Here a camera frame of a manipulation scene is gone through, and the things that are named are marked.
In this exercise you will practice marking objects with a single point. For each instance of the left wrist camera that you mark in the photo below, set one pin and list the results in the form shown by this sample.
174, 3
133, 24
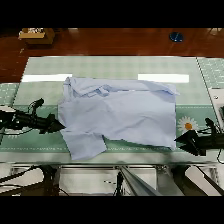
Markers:
37, 104

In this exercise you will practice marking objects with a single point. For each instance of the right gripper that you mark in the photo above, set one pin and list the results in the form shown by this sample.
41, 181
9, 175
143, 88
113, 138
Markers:
202, 142

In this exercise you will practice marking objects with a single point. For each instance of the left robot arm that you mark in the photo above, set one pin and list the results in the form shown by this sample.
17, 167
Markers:
21, 120

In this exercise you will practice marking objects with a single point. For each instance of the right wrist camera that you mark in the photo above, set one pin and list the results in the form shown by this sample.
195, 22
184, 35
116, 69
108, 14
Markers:
210, 124

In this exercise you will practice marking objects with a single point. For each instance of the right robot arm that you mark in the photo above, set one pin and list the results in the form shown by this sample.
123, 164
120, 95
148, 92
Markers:
215, 141

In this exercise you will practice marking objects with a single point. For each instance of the blue round object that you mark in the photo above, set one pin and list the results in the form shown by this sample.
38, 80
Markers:
176, 36

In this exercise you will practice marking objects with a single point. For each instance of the light blue shirt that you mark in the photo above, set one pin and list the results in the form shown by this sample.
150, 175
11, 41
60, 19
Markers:
123, 116

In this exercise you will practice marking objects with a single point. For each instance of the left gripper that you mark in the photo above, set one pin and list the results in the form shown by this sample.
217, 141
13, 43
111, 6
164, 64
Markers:
47, 124

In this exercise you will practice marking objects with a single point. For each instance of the cardboard box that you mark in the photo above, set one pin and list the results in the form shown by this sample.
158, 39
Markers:
38, 36

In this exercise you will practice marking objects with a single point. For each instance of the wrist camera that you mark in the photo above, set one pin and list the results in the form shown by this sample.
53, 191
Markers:
210, 124
37, 104

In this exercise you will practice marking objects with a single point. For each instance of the silver frame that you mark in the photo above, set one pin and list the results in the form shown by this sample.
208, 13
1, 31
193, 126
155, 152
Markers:
141, 186

